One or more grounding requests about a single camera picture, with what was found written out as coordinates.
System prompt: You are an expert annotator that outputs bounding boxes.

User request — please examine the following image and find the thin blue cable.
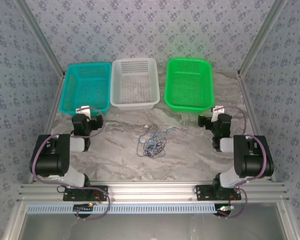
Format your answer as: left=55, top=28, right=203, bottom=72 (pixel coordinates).
left=137, top=126, right=177, bottom=158

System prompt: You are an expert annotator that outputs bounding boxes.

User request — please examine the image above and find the thin dark purple cable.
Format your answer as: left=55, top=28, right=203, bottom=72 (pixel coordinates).
left=136, top=122, right=169, bottom=159

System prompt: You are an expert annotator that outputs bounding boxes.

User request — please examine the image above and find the teal plastic basket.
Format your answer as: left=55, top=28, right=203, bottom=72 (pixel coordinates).
left=58, top=62, right=113, bottom=116

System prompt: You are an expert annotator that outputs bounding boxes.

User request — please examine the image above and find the green plastic basket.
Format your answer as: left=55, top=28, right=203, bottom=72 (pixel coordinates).
left=164, top=57, right=215, bottom=113

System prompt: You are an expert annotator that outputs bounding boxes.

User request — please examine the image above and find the white plastic basket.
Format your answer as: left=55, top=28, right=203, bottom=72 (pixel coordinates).
left=110, top=57, right=161, bottom=110

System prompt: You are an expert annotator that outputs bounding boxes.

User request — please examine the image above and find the small black adapter board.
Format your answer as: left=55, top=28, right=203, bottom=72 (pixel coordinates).
left=73, top=203, right=95, bottom=214
left=215, top=204, right=235, bottom=216

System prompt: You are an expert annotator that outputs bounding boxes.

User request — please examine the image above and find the grey metal panel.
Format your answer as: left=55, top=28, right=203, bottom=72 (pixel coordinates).
left=19, top=213, right=288, bottom=240

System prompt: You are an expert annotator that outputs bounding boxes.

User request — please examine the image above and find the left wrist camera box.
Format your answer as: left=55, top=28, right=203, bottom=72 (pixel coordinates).
left=75, top=105, right=91, bottom=119

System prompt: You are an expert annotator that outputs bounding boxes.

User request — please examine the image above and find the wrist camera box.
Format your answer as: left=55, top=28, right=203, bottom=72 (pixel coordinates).
left=75, top=105, right=91, bottom=119
left=212, top=105, right=226, bottom=120

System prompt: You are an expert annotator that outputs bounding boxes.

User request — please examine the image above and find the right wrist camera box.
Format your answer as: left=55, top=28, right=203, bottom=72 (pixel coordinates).
left=212, top=105, right=226, bottom=120

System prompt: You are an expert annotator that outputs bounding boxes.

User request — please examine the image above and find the right arm mauve camera cable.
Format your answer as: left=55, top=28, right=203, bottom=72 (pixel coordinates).
left=213, top=105, right=269, bottom=220

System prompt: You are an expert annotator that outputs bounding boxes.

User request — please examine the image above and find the arm mauve camera cable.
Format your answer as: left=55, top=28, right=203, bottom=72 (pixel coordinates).
left=30, top=106, right=112, bottom=222
left=213, top=105, right=269, bottom=220

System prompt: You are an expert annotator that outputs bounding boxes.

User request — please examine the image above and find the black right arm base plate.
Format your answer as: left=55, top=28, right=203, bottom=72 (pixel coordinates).
left=195, top=184, right=242, bottom=202

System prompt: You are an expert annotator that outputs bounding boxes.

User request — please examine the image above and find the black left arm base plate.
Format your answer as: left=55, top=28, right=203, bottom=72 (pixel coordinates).
left=62, top=186, right=109, bottom=202

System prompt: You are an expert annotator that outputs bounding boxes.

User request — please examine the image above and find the left arm mauve camera cable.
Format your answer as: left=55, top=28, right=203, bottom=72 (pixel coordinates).
left=30, top=106, right=112, bottom=222

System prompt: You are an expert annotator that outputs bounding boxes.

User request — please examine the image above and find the aluminium mounting rail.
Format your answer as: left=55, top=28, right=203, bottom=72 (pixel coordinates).
left=16, top=180, right=290, bottom=203

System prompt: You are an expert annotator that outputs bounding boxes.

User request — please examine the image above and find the aluminium frame post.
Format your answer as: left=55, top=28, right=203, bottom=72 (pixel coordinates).
left=236, top=0, right=289, bottom=77
left=14, top=0, right=66, bottom=79

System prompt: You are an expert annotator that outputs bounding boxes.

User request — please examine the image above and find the white slotted cable duct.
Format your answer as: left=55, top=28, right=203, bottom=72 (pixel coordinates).
left=26, top=203, right=217, bottom=215

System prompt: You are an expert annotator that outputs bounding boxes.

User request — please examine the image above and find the aluminium corner frame rail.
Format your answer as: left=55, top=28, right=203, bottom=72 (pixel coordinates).
left=277, top=199, right=300, bottom=240
left=1, top=202, right=28, bottom=240

